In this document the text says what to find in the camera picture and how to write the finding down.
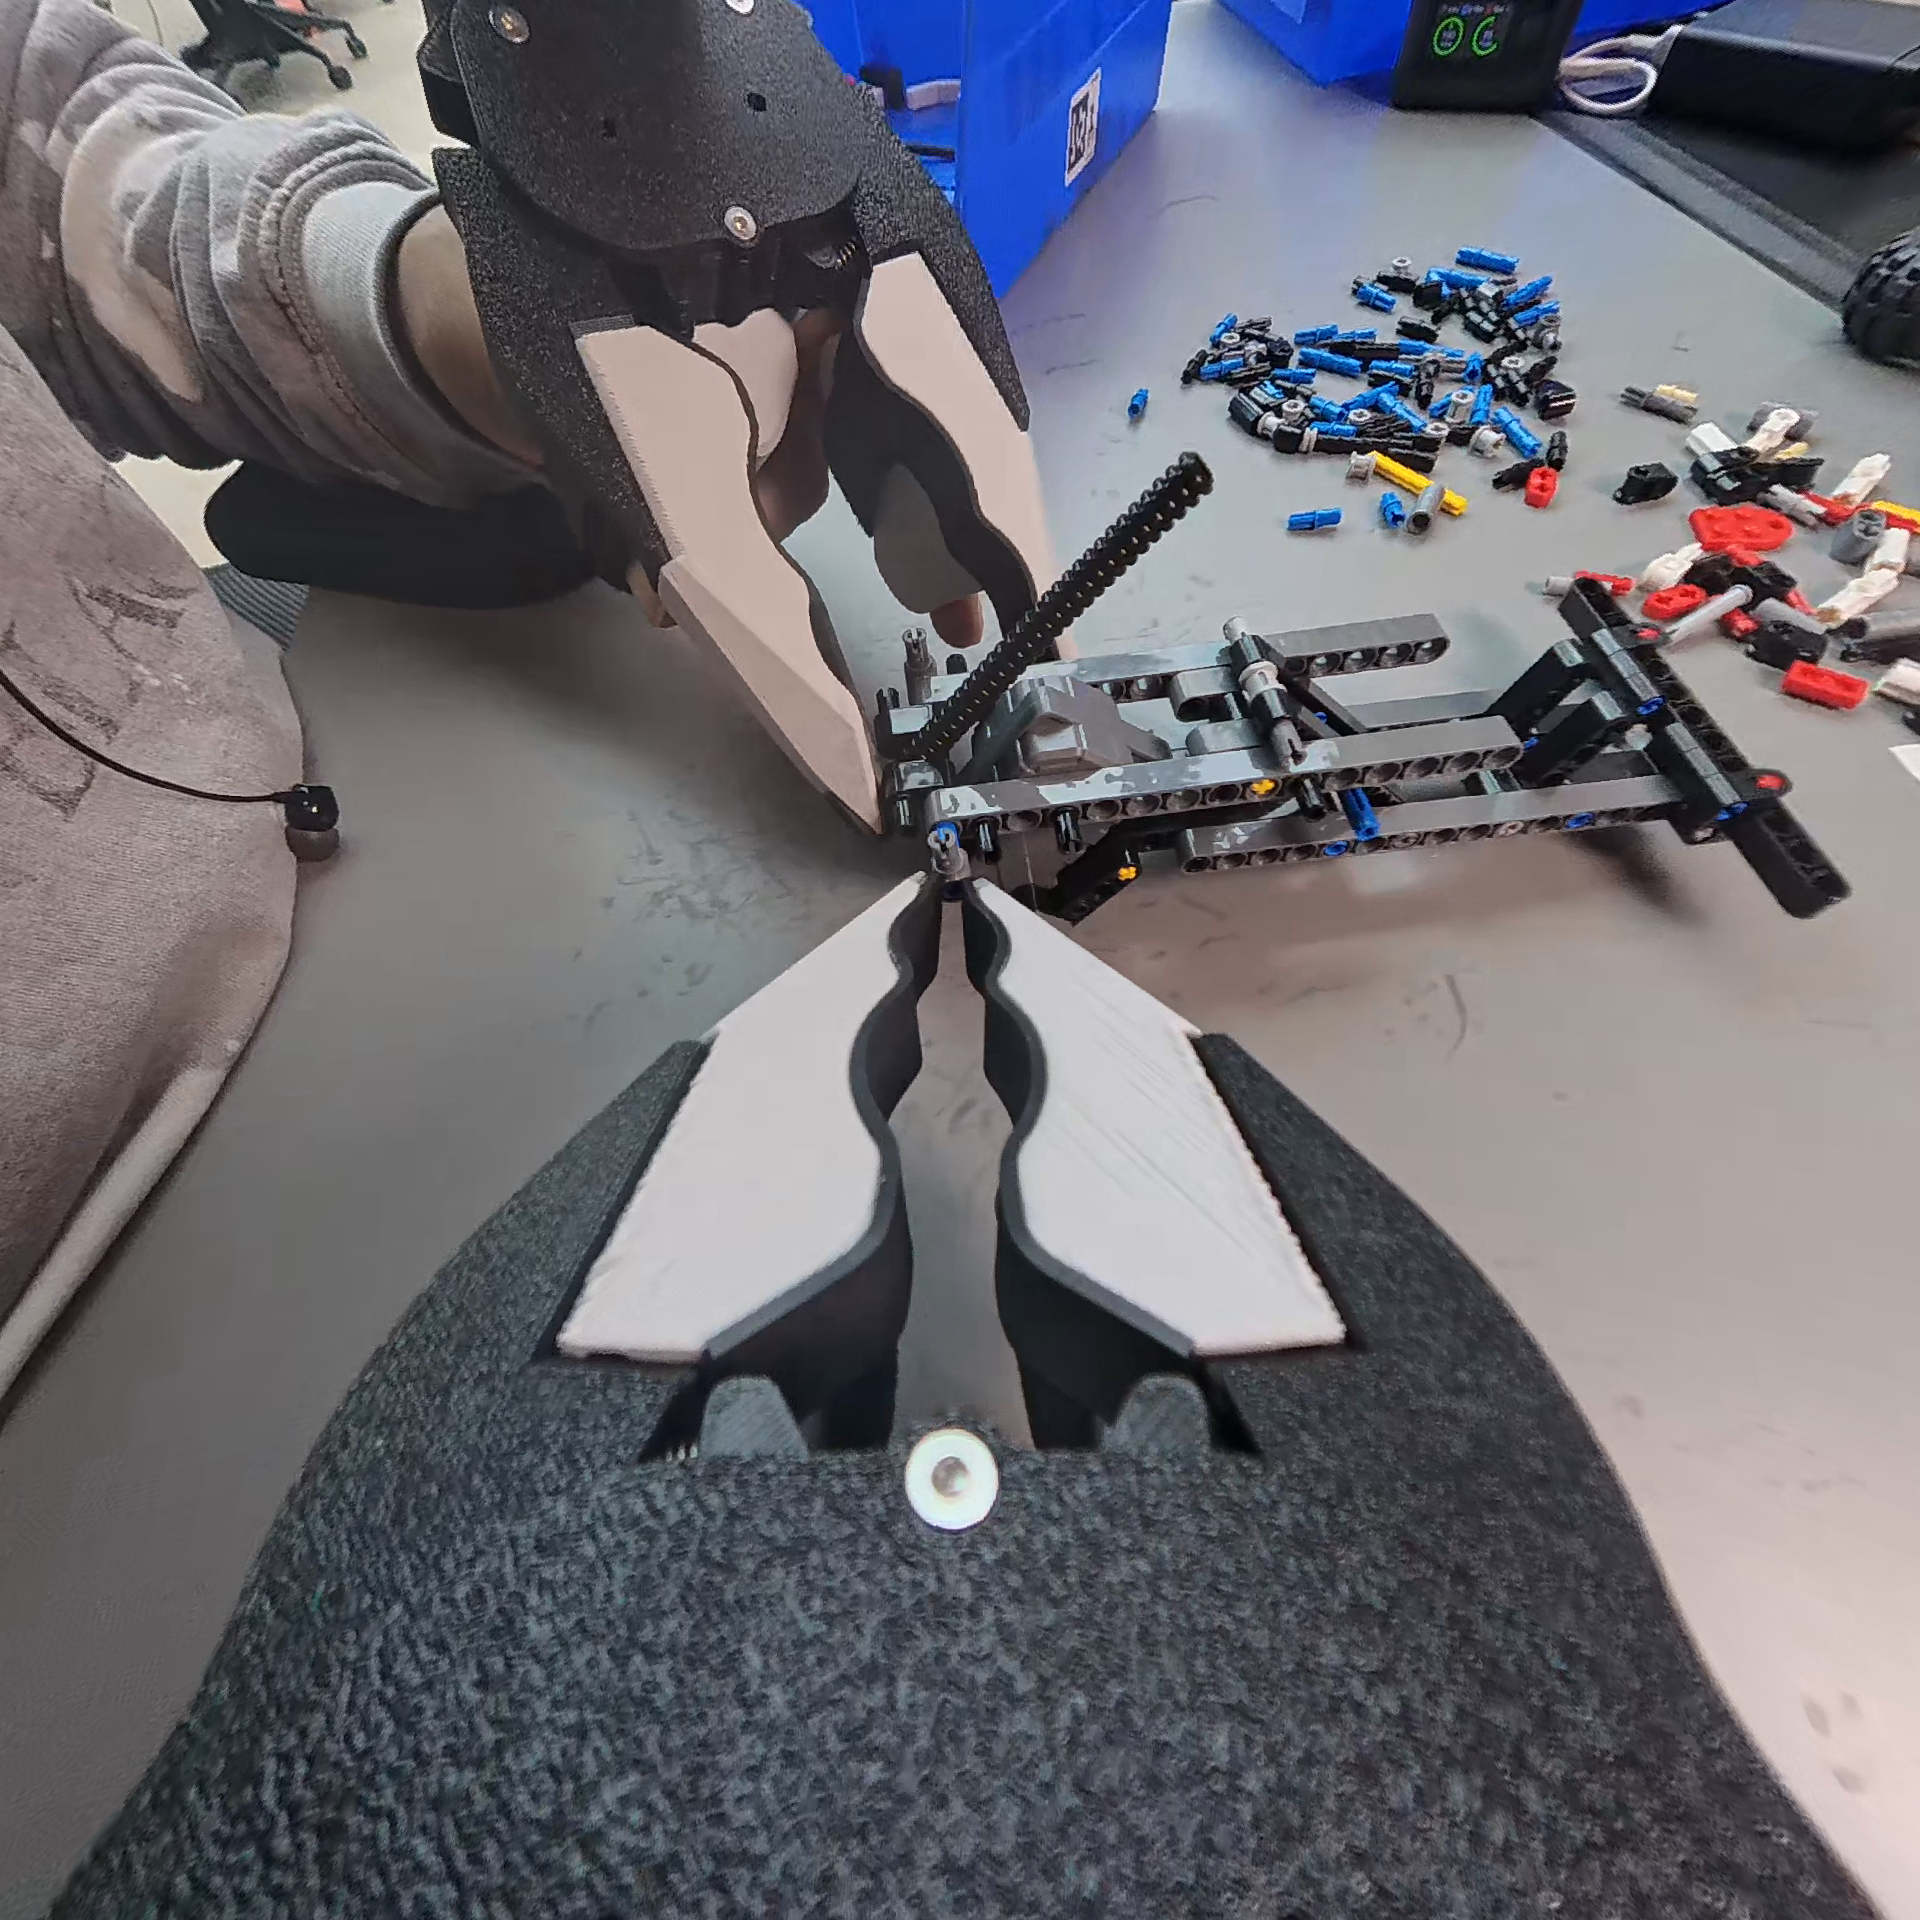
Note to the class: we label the black toy tire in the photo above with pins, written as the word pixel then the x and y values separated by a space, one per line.
pixel 1886 299

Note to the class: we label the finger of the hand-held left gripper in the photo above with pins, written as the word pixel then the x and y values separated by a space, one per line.
pixel 705 599
pixel 932 359

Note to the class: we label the person's left forearm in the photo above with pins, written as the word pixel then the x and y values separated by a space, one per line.
pixel 194 195

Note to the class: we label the black power bank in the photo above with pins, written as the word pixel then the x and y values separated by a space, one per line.
pixel 1545 60

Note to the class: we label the pile of red white pieces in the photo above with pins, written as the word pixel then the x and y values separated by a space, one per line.
pixel 1741 529

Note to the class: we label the black office chair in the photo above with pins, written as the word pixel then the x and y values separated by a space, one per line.
pixel 284 36

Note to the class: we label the blue bin with square label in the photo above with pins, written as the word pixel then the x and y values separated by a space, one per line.
pixel 991 136

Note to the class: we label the pile of blue black pins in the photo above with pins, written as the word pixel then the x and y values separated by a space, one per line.
pixel 1359 404

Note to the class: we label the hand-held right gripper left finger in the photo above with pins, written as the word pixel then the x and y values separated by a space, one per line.
pixel 721 1201

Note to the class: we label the black power adapter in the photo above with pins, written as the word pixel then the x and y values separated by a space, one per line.
pixel 1799 76

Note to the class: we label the person's left hand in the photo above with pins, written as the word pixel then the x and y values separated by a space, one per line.
pixel 796 404

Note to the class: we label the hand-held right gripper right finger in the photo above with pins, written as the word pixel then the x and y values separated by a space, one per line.
pixel 1170 1201

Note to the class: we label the grey black toy chassis model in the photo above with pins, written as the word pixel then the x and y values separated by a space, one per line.
pixel 1200 772

